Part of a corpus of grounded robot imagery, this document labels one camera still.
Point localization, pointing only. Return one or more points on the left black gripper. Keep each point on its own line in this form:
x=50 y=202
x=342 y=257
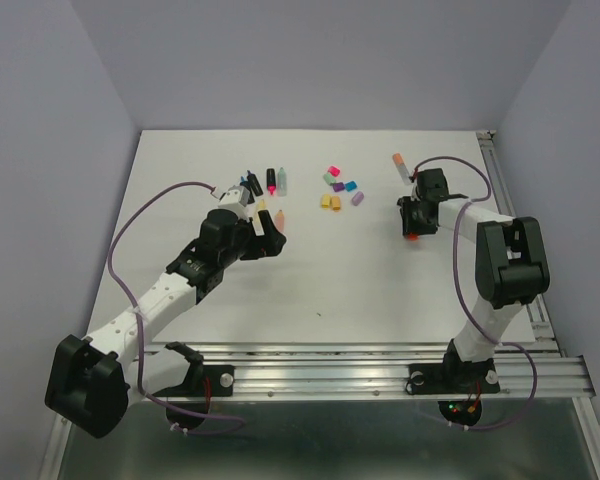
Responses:
x=268 y=245

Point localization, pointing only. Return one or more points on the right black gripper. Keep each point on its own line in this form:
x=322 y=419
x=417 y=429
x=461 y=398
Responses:
x=405 y=204

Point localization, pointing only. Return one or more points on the pastel peach highlighter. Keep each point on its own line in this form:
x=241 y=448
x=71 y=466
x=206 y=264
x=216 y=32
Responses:
x=279 y=221

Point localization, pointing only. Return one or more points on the black highlighter blue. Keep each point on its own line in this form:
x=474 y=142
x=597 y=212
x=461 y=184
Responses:
x=245 y=183

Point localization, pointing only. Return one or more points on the pastel green highlighter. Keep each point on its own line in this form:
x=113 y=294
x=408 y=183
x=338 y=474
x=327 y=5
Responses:
x=282 y=188

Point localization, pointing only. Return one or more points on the black highlighter purple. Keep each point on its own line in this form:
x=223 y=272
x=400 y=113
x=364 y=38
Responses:
x=254 y=184

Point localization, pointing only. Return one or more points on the pastel pink pen cap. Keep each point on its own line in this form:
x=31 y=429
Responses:
x=357 y=198

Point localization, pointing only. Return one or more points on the pastel yellow pen cap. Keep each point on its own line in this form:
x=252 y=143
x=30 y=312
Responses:
x=325 y=201

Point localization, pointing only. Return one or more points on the black highlighter pink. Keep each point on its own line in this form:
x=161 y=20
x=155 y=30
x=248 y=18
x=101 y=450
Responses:
x=271 y=181

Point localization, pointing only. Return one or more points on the pastel peach pen cap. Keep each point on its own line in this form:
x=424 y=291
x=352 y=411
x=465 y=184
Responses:
x=335 y=203

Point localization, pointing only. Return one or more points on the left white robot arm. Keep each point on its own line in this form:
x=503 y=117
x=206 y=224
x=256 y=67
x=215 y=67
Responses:
x=94 y=380

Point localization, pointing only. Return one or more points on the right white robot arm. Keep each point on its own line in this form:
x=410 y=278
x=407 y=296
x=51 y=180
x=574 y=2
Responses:
x=510 y=271

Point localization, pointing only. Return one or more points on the pastel orange highlighter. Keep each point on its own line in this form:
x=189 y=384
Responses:
x=402 y=169

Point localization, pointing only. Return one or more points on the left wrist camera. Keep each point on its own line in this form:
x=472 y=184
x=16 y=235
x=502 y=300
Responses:
x=234 y=200

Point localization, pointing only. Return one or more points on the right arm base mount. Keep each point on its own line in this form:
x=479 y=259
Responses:
x=460 y=384

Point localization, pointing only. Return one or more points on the aluminium front rail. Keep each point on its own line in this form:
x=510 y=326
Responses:
x=342 y=412

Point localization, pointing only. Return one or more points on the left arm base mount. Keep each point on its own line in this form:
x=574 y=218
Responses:
x=185 y=386

